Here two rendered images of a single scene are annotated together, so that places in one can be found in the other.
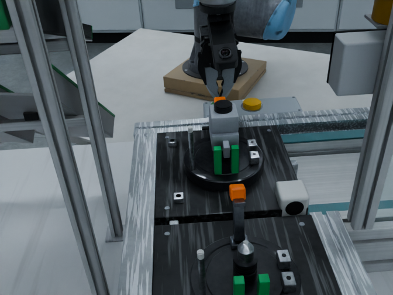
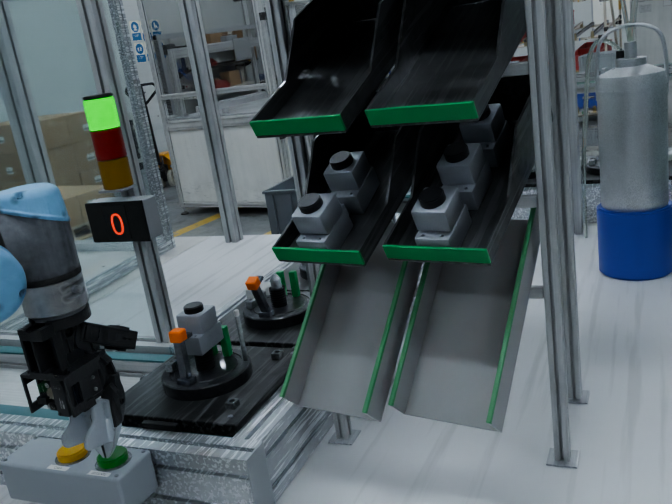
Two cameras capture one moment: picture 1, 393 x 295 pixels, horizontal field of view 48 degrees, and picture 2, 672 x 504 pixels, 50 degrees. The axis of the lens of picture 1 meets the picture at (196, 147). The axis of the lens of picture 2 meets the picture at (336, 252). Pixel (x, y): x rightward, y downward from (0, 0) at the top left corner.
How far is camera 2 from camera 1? 1.57 m
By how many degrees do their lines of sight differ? 122
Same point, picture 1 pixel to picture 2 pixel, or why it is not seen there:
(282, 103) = (33, 452)
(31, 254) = (442, 433)
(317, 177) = not seen: hidden behind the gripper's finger
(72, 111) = (336, 274)
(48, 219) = (420, 466)
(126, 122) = not seen: outside the picture
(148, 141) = (253, 427)
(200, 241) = (287, 333)
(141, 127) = (242, 451)
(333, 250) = not seen: hidden behind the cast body
